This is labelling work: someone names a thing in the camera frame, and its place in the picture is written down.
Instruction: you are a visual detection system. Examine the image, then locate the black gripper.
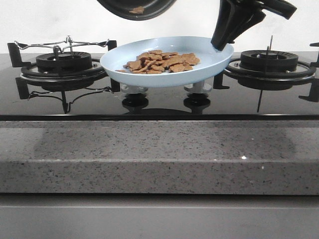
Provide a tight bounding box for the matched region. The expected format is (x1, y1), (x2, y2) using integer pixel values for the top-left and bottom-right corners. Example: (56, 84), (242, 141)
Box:
(211, 0), (297, 51)

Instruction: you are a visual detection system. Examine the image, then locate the light blue plate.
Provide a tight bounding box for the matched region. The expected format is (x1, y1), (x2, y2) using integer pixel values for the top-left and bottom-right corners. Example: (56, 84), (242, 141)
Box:
(100, 36), (234, 88)

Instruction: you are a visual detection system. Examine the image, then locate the brown meat slices pile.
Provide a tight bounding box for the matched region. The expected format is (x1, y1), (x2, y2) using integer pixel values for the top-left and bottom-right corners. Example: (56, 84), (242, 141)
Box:
(118, 50), (200, 74)

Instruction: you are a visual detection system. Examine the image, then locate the black frying pan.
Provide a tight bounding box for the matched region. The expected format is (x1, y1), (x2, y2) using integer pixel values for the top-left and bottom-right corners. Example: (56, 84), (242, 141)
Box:
(98, 0), (175, 21)

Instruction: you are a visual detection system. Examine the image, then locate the black right gas burner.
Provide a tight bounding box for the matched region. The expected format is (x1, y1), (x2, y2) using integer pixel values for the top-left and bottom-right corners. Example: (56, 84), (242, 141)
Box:
(240, 50), (299, 73)

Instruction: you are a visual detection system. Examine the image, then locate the black gas burner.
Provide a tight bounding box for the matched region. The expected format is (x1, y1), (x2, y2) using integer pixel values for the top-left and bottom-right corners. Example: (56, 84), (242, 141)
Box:
(36, 51), (92, 72)
(240, 50), (299, 73)

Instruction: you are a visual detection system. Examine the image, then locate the black right pot grate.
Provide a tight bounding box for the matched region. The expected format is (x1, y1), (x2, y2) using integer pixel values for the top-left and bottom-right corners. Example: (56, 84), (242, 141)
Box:
(213, 38), (319, 91)

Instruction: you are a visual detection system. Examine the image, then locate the black pot grate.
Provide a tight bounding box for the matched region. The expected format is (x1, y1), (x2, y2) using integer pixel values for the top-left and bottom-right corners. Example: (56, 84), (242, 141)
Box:
(7, 40), (117, 83)
(213, 38), (319, 91)

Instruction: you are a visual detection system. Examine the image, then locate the black glass gas hob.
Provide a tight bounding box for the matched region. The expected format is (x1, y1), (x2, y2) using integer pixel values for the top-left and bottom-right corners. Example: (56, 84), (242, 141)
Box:
(0, 54), (319, 121)

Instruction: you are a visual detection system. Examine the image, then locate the silver right stove knob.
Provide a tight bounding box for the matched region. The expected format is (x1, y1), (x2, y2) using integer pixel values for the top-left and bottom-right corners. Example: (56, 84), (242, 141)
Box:
(184, 80), (212, 94)

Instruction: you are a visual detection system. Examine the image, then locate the silver stove knob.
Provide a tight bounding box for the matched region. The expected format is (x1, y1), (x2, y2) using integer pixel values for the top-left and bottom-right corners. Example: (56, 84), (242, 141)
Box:
(184, 80), (212, 94)
(121, 84), (148, 95)

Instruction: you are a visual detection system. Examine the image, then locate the silver left stove knob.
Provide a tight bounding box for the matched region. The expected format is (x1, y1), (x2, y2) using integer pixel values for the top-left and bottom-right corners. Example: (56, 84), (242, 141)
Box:
(121, 84), (148, 95)

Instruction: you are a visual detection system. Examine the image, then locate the black left gas burner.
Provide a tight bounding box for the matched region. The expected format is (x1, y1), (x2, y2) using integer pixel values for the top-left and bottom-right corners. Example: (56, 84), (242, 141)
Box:
(36, 51), (92, 72)

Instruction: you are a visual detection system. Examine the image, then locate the black left pot grate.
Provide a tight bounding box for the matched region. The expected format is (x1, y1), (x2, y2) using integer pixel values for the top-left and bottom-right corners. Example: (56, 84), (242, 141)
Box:
(7, 40), (117, 83)

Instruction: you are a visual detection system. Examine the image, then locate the grey cabinet front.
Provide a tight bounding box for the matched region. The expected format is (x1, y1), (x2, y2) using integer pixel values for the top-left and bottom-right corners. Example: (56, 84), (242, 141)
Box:
(0, 194), (319, 239)

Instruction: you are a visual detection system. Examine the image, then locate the metal wire pan support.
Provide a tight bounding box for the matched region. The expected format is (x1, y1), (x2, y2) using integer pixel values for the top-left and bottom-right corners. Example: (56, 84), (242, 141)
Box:
(13, 35), (111, 53)

